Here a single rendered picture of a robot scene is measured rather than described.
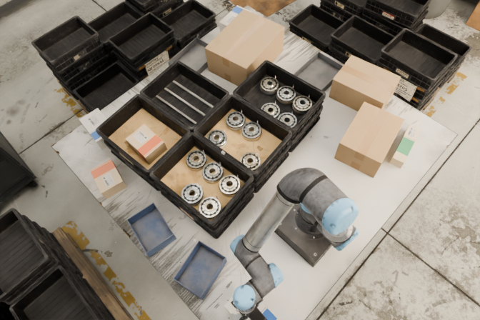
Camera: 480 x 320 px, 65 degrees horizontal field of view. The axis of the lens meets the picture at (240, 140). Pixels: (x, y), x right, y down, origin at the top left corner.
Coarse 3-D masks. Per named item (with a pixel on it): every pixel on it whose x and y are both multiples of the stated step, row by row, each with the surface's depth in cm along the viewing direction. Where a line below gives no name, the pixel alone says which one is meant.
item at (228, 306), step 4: (232, 296) 156; (232, 300) 155; (228, 304) 154; (260, 304) 154; (228, 308) 153; (232, 308) 153; (260, 308) 153; (264, 308) 153; (232, 312) 153; (236, 312) 152; (264, 312) 152; (268, 312) 152; (268, 316) 151; (272, 316) 151
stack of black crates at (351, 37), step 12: (348, 24) 287; (360, 24) 287; (372, 24) 280; (336, 36) 285; (348, 36) 289; (360, 36) 289; (372, 36) 286; (384, 36) 278; (336, 48) 282; (348, 48) 272; (360, 48) 282; (372, 48) 282; (372, 60) 262
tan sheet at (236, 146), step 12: (228, 132) 196; (240, 132) 195; (264, 132) 194; (228, 144) 192; (240, 144) 191; (252, 144) 191; (264, 144) 191; (276, 144) 190; (240, 156) 188; (264, 156) 187
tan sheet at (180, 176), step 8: (184, 160) 188; (208, 160) 188; (176, 168) 186; (184, 168) 186; (168, 176) 184; (176, 176) 184; (184, 176) 183; (192, 176) 183; (200, 176) 183; (168, 184) 182; (176, 184) 182; (184, 184) 181; (200, 184) 181; (208, 184) 181; (216, 184) 180; (176, 192) 179; (208, 192) 178; (216, 192) 178; (224, 200) 176; (208, 208) 174
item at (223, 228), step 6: (156, 186) 184; (162, 192) 187; (252, 192) 185; (168, 198) 190; (246, 198) 179; (252, 198) 188; (174, 204) 188; (240, 204) 176; (246, 204) 186; (234, 210) 174; (240, 210) 185; (192, 216) 176; (234, 216) 183; (198, 222) 183; (228, 222) 180; (204, 228) 181; (222, 228) 176; (210, 234) 179; (216, 234) 175
